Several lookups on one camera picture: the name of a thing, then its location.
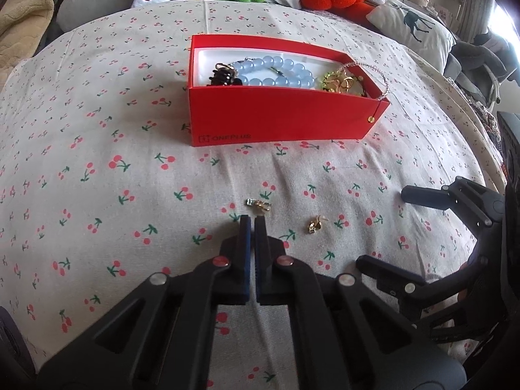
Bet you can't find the silver beaded ring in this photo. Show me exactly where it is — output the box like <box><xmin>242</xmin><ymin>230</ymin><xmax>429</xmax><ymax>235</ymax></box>
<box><xmin>245</xmin><ymin>197</ymin><xmax>272</xmax><ymax>213</ymax></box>

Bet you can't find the black hair claw clip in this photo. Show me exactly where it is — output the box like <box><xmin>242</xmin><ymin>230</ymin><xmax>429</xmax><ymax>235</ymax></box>
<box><xmin>209</xmin><ymin>70</ymin><xmax>243</xmax><ymax>86</ymax></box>

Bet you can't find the small gold stud earring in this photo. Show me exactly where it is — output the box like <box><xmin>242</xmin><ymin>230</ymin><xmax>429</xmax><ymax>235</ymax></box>
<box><xmin>307</xmin><ymin>215</ymin><xmax>328</xmax><ymax>234</ymax></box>

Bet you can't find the cherry print bed sheet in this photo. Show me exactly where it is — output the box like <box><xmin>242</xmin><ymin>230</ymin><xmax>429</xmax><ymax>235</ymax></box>
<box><xmin>1</xmin><ymin>0</ymin><xmax>507</xmax><ymax>389</ymax></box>

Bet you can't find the white deer print pillow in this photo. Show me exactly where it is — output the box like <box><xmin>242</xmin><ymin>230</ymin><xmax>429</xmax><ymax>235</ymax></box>
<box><xmin>366</xmin><ymin>0</ymin><xmax>456</xmax><ymax>73</ymax></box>

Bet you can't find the red OnePlus box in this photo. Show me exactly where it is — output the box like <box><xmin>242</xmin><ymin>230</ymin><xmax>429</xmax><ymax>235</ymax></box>
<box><xmin>188</xmin><ymin>34</ymin><xmax>390</xmax><ymax>147</ymax></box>

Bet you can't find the beige quilted blanket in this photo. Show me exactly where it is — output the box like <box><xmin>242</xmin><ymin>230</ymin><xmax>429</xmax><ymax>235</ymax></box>
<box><xmin>1</xmin><ymin>0</ymin><xmax>55</xmax><ymax>84</ymax></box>

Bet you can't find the thin silver chain necklace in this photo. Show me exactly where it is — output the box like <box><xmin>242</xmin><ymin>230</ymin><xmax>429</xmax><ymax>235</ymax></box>
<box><xmin>324</xmin><ymin>61</ymin><xmax>391</xmax><ymax>100</ymax></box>

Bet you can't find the green bead bracelet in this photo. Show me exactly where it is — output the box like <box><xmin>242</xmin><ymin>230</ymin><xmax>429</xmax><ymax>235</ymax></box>
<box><xmin>316</xmin><ymin>70</ymin><xmax>367</xmax><ymax>94</ymax></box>

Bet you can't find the light blue bead bracelet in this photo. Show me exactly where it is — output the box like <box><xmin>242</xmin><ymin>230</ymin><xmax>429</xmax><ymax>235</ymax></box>
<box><xmin>229</xmin><ymin>54</ymin><xmax>318</xmax><ymax>90</ymax></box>

